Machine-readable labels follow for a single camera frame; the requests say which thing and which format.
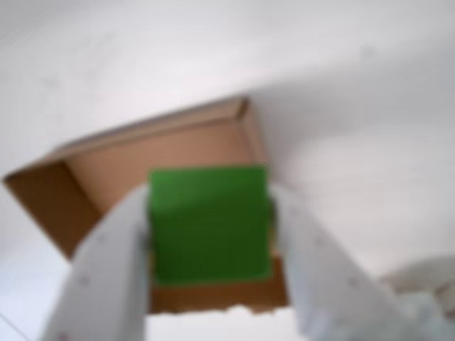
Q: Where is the green cube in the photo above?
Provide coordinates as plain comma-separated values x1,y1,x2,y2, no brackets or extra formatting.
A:
146,164,277,288

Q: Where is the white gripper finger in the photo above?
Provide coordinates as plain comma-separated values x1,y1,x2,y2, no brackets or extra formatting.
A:
269,181,405,341
38,183,154,341

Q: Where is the brown cardboard box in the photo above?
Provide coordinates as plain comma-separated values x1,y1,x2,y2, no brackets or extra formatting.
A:
1,94,291,316

